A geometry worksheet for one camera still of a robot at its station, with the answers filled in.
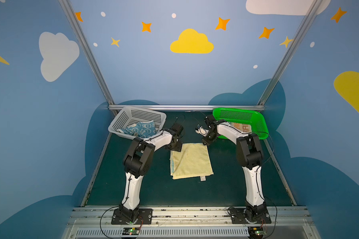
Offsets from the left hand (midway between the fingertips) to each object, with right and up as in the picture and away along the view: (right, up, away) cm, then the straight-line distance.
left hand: (177, 147), depth 100 cm
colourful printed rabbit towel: (+50, +13, +10) cm, 52 cm away
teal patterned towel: (-25, +12, +7) cm, 29 cm away
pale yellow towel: (+11, -7, -6) cm, 14 cm away
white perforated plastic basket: (-38, +23, +15) cm, 47 cm away
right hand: (+22, +6, +4) cm, 23 cm away
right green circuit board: (+40, -37, -29) cm, 61 cm away
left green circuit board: (-21, -36, -29) cm, 51 cm away
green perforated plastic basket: (+61, +21, +12) cm, 65 cm away
